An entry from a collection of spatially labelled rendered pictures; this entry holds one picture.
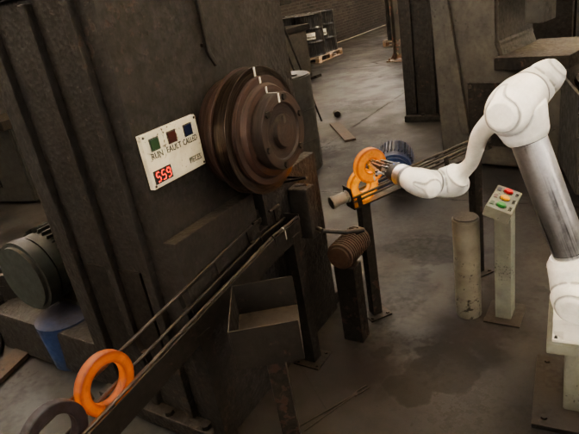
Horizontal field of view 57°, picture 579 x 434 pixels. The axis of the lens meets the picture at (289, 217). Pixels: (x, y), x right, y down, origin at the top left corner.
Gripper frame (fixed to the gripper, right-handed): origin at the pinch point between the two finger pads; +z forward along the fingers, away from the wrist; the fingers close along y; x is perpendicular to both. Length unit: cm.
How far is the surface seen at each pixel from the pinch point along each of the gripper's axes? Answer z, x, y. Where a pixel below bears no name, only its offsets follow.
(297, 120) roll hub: -5.7, 28.2, -34.4
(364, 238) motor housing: -1.5, -35.0, -7.4
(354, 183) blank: 8.4, -11.9, -3.4
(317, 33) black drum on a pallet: 878, -70, 478
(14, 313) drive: 102, -64, -164
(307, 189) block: 4.7, -5.2, -29.4
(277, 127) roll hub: -14, 31, -47
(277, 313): -44, -21, -71
